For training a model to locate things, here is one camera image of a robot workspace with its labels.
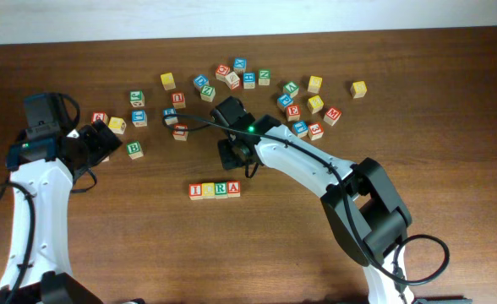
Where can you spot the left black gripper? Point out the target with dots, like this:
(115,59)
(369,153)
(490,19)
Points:
(103,148)

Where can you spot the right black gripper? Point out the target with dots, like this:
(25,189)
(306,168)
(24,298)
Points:
(227,159)

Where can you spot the red A block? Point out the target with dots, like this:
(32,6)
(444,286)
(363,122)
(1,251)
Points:
(233,189)

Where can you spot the green R block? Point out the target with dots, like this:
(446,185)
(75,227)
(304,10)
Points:
(221,190)

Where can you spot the yellow C block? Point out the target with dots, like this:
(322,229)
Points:
(208,190)

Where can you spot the red I block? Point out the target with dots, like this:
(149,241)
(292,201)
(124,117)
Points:
(195,191)

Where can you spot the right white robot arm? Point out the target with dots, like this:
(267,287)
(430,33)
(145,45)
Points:
(366,214)

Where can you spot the red 6 block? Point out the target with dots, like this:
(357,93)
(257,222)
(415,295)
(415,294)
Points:
(99,116)

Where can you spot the red K block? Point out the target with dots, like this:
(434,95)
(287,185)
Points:
(180,132)

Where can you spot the blue 1 block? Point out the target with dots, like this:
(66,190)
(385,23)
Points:
(300,129)

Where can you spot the green Z block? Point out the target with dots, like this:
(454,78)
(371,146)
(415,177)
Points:
(207,93)

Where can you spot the red E block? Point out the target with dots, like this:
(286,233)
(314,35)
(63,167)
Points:
(293,113)

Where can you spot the blue P block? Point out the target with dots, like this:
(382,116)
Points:
(284,101)

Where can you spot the red and wood block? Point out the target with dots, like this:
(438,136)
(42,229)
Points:
(232,80)

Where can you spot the blue H block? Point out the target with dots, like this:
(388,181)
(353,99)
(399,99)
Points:
(249,81)

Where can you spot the blue 5 block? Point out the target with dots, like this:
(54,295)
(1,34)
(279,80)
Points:
(170,116)

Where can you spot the green N block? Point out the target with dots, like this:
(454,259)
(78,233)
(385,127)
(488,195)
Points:
(264,77)

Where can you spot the red 3 block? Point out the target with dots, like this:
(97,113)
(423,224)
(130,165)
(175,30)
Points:
(316,131)

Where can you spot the blue D block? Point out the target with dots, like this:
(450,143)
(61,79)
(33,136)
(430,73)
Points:
(200,81)

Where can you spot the red U block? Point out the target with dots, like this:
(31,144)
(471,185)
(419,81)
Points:
(178,100)

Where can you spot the red C block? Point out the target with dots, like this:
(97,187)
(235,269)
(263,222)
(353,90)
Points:
(222,71)

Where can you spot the green V block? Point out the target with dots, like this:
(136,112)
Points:
(291,89)

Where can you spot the blue X block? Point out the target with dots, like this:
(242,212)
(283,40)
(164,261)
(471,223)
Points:
(239,65)

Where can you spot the yellow block centre right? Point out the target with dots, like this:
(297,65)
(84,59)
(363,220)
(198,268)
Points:
(315,104)

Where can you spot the green B block right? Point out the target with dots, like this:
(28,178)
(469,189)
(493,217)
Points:
(134,150)

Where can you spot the blue I block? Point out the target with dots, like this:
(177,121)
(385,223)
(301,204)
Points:
(139,118)

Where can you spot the yellow block upper left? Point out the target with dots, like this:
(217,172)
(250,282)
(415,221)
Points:
(168,81)

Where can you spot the red M block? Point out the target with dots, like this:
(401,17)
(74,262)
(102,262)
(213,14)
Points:
(332,115)

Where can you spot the yellow block upper right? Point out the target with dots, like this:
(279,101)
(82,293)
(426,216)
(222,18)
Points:
(314,84)

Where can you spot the green J block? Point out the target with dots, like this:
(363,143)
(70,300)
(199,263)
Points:
(137,98)

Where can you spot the yellow block far right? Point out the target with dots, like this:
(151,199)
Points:
(358,89)

